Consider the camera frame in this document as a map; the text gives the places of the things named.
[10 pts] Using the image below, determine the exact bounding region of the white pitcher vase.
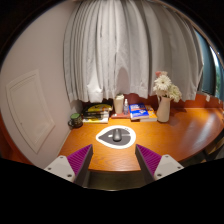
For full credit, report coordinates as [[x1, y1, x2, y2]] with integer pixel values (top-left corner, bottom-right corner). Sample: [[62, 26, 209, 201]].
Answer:
[[155, 95, 172, 123]]

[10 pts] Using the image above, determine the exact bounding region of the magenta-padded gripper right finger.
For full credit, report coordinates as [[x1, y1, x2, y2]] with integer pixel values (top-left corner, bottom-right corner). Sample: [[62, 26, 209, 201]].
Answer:
[[134, 143, 185, 185]]

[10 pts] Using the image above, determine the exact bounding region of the blue book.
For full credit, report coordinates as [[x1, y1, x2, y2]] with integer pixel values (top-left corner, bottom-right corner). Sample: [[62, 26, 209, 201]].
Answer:
[[128, 102, 150, 121]]

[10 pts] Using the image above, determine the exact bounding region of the dark glass window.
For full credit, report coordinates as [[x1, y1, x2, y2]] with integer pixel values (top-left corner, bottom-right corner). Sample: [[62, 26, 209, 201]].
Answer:
[[196, 31, 224, 101]]

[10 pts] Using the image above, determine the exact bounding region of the white flower bunch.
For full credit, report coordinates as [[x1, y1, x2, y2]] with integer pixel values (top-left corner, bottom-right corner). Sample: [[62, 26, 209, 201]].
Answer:
[[152, 70, 183, 103]]

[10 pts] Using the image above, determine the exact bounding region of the orange book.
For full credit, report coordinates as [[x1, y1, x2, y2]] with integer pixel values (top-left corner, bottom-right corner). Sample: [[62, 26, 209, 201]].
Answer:
[[139, 105, 158, 123]]

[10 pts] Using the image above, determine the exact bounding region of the white wall panel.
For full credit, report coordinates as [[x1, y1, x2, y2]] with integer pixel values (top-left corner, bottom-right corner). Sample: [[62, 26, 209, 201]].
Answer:
[[5, 69, 56, 154]]

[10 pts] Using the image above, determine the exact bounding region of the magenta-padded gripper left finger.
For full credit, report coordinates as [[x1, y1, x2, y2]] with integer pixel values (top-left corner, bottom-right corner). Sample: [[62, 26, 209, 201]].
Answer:
[[43, 143, 94, 187]]

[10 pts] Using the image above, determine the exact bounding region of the black computer mouse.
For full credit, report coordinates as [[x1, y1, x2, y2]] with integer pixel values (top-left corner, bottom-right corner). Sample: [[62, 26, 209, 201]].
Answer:
[[112, 128, 122, 143]]

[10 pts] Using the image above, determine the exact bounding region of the white and yellow book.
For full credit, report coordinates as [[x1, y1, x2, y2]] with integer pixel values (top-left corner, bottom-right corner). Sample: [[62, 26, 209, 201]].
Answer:
[[82, 117, 110, 124]]

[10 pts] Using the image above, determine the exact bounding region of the white and grey mouse pad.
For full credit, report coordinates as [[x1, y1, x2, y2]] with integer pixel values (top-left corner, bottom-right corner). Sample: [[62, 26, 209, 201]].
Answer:
[[95, 124, 137, 150]]

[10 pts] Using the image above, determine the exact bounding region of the cream lidded tumbler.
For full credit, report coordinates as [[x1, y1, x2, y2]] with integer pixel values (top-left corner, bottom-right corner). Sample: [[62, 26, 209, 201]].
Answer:
[[113, 93, 125, 115]]

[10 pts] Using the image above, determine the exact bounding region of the clear spray bottle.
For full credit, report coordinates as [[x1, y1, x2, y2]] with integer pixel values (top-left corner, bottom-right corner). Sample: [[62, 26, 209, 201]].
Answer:
[[122, 98, 130, 116]]

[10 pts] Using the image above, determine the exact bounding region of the red book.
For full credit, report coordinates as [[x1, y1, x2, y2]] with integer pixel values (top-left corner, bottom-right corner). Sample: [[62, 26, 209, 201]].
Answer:
[[110, 112, 132, 120]]

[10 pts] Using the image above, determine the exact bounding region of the white pleated curtain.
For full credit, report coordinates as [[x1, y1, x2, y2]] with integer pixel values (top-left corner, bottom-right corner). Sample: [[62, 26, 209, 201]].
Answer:
[[63, 0, 205, 104]]

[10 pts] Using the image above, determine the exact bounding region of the yellow and black book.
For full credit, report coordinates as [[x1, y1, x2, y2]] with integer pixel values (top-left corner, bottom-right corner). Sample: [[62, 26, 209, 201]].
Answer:
[[84, 103, 114, 113]]

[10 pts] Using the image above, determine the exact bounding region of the dark green mug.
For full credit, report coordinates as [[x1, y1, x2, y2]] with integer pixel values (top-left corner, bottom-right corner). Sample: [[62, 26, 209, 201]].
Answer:
[[67, 112, 84, 129]]

